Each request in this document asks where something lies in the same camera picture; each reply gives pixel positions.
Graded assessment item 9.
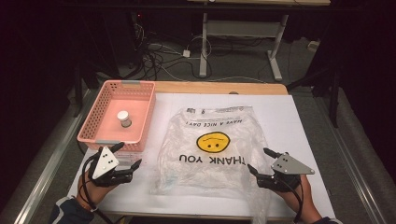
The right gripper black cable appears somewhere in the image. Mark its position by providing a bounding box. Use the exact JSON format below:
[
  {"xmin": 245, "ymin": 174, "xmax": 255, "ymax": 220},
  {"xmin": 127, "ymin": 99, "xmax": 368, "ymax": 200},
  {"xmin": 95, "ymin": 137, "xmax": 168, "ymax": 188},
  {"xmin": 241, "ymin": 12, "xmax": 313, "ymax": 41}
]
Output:
[{"xmin": 274, "ymin": 174, "xmax": 304, "ymax": 224}]

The wooden table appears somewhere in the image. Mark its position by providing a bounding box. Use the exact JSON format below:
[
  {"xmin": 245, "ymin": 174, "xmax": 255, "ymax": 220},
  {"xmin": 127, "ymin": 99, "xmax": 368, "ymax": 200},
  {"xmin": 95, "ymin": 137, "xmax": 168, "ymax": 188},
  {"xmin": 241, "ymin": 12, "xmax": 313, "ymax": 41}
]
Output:
[{"xmin": 99, "ymin": 80, "xmax": 290, "ymax": 96}]

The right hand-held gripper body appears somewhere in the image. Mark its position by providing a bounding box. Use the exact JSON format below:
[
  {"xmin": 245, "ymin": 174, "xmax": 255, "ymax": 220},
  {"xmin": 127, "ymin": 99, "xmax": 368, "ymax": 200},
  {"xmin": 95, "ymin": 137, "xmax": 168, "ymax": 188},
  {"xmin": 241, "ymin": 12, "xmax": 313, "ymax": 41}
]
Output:
[{"xmin": 256, "ymin": 151, "xmax": 316, "ymax": 193}]

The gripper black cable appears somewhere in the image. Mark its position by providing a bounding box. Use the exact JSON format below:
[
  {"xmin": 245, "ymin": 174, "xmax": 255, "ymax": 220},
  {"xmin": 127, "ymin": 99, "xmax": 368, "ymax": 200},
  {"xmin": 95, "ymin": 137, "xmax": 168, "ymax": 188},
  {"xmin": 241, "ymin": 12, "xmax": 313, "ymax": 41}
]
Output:
[
  {"xmin": 79, "ymin": 154, "xmax": 115, "ymax": 224},
  {"xmin": 274, "ymin": 174, "xmax": 304, "ymax": 224}
]

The small white-capped bottle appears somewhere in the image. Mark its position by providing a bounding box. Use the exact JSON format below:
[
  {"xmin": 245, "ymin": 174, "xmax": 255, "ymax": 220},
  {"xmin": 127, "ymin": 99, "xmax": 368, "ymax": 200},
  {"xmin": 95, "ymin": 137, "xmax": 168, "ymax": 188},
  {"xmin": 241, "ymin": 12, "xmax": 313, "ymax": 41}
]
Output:
[{"xmin": 117, "ymin": 110, "xmax": 133, "ymax": 129}]

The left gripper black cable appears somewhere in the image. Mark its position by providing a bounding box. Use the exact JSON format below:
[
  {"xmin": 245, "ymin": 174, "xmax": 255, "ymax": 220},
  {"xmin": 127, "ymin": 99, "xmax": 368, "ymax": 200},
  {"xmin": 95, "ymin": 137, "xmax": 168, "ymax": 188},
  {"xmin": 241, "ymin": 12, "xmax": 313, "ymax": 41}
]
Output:
[{"xmin": 79, "ymin": 154, "xmax": 115, "ymax": 224}]

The person's left hand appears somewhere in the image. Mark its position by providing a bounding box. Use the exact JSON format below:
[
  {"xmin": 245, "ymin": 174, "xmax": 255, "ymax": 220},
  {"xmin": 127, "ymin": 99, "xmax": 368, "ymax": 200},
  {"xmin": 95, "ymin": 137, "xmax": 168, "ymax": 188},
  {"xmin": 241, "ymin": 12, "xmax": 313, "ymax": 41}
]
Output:
[{"xmin": 76, "ymin": 169, "xmax": 123, "ymax": 212}]

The pink plastic basket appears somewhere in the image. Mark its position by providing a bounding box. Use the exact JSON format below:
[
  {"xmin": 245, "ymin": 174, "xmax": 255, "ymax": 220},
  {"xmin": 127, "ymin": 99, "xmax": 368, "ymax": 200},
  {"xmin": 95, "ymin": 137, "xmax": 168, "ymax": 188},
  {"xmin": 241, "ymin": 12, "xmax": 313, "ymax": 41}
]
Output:
[{"xmin": 77, "ymin": 79, "xmax": 157, "ymax": 152}]

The person's right hand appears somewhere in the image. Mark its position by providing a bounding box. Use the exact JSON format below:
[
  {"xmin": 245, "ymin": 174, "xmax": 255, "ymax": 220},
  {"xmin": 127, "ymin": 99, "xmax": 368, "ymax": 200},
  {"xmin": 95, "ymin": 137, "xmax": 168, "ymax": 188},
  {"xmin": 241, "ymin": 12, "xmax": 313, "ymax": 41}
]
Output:
[{"xmin": 276, "ymin": 174, "xmax": 323, "ymax": 224}]

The bundle of floor cables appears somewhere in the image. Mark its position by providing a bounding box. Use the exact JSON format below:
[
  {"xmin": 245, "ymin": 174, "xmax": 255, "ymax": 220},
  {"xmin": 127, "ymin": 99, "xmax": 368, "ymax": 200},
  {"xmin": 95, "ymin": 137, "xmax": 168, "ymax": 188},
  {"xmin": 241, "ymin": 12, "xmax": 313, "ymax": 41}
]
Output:
[{"xmin": 130, "ymin": 21, "xmax": 269, "ymax": 84}]

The black metal stand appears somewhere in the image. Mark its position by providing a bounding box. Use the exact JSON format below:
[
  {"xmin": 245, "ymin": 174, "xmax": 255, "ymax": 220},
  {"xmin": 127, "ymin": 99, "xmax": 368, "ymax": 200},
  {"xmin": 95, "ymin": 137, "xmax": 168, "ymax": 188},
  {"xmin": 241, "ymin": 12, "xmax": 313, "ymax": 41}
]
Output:
[{"xmin": 286, "ymin": 55, "xmax": 341, "ymax": 129}]

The white metal desk frame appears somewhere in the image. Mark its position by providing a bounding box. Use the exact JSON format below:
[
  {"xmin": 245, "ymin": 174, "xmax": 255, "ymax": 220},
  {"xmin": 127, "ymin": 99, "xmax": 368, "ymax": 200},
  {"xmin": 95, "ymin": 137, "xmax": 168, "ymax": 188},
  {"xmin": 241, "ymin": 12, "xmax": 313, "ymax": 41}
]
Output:
[{"xmin": 199, "ymin": 12, "xmax": 290, "ymax": 82}]

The clear plastic smiley bag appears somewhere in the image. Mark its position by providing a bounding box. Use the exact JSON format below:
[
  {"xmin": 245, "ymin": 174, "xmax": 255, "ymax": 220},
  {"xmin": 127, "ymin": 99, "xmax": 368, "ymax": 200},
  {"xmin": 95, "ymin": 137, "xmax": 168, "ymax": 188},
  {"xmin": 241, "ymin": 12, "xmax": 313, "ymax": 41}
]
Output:
[{"xmin": 148, "ymin": 105, "xmax": 273, "ymax": 224}]

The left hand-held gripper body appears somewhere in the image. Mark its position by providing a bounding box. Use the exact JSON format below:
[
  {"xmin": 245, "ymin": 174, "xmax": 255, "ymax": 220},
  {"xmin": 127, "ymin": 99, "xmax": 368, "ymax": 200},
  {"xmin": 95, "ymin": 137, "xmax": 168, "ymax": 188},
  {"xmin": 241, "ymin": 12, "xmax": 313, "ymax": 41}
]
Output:
[{"xmin": 88, "ymin": 146, "xmax": 134, "ymax": 188}]

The white table mat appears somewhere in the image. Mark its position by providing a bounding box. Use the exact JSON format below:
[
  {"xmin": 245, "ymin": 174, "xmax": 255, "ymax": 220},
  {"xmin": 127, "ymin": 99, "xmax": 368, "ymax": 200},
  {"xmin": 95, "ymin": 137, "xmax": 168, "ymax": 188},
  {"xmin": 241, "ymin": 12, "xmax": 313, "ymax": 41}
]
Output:
[{"xmin": 67, "ymin": 92, "xmax": 336, "ymax": 220}]

